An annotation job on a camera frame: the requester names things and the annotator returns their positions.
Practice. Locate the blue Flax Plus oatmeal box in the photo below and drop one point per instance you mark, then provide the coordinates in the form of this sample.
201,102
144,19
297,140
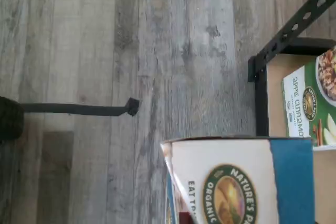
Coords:
236,161

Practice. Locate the black metal shelving rack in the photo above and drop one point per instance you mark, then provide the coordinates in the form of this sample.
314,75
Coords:
262,103

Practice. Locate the light wooden shelf board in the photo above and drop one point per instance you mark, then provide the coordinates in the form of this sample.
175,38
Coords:
274,90

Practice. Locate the green apple cinnamon oatmeal box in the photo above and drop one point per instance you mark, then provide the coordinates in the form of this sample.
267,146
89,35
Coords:
299,98

